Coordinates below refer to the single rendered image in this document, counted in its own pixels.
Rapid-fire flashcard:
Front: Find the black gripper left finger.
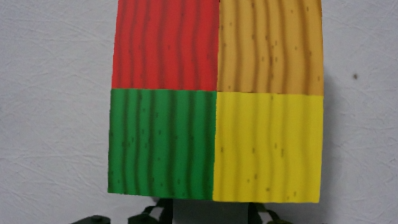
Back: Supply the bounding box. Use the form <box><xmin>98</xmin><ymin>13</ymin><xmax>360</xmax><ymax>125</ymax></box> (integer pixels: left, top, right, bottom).
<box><xmin>71</xmin><ymin>198</ymin><xmax>173</xmax><ymax>224</ymax></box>

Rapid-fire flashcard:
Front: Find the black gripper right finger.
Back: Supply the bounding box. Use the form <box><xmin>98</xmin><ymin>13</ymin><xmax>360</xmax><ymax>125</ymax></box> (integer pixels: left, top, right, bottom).
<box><xmin>248</xmin><ymin>202</ymin><xmax>292</xmax><ymax>224</ymax></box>

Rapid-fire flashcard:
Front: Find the dark green cube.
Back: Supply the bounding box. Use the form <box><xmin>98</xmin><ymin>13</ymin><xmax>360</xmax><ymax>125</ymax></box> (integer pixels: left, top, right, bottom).
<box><xmin>108</xmin><ymin>88</ymin><xmax>217</xmax><ymax>200</ymax></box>

